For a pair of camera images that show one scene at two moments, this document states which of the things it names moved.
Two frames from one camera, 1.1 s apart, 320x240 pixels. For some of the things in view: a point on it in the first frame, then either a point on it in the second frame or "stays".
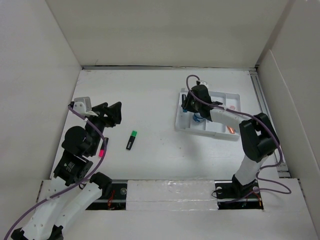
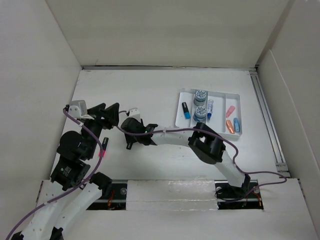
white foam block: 171,195 stays
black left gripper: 114,113 stays
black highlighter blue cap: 183,100 → 187,114
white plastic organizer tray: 229,102 stays
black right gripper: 188,105 → 130,138
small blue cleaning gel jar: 197,117 stays
